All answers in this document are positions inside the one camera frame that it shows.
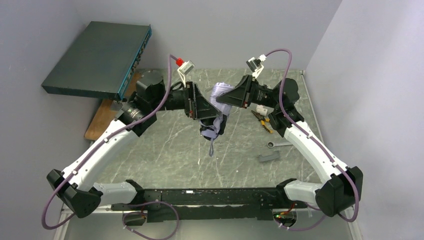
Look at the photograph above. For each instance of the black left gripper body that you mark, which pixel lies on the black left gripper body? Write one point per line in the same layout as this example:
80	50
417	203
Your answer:
191	100

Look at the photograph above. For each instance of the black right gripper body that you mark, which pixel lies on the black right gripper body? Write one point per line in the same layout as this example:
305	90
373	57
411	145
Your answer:
248	91

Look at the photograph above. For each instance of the lilac umbrella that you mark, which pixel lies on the lilac umbrella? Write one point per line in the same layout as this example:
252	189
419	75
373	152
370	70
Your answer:
212	128

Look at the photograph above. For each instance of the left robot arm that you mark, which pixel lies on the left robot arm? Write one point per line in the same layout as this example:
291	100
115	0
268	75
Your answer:
77	185

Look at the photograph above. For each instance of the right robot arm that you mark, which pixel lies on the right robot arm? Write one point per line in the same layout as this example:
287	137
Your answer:
340	186

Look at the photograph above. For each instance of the white pipe elbow fitting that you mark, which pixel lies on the white pipe elbow fitting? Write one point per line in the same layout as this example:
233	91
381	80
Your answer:
262	110

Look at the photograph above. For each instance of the silver ratchet wrench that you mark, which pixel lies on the silver ratchet wrench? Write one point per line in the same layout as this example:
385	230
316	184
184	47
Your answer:
278	144

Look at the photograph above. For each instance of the grey metal stand plate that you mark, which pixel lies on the grey metal stand plate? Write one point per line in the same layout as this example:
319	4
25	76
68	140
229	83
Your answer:
116	105

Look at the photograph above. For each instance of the wooden board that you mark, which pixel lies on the wooden board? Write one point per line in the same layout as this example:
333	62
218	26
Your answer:
101	120

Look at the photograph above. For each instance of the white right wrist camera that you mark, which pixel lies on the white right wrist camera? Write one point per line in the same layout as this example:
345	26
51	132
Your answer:
256	65

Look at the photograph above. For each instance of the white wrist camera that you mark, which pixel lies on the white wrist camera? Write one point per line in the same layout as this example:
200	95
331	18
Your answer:
256	65
184	68

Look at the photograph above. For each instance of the yellow handled pliers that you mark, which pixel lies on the yellow handled pliers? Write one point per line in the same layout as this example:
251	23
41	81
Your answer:
263	120

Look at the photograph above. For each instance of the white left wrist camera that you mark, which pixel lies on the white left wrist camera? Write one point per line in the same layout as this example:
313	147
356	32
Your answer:
184	68

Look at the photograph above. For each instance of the grey plastic bracket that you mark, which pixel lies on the grey plastic bracket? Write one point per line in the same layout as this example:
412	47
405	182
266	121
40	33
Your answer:
270	157

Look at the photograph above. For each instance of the dark network switch box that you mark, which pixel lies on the dark network switch box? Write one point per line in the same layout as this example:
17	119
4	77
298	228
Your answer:
100	62

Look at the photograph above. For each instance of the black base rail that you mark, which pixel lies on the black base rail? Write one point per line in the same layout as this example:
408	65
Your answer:
259	203

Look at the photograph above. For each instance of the aluminium frame rail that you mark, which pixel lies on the aluminium frame rail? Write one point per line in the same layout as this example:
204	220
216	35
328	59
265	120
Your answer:
71	214

